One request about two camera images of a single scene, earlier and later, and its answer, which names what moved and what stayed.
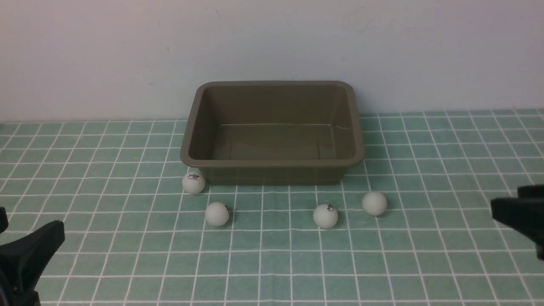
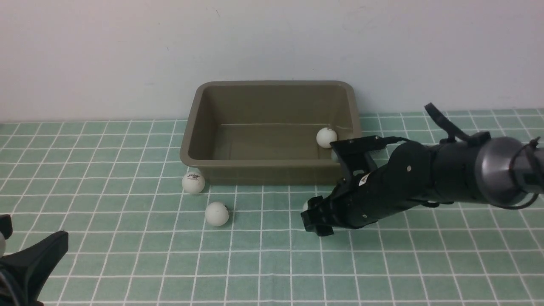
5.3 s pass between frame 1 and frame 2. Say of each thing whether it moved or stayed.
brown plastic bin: stayed
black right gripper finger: moved
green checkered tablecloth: stayed
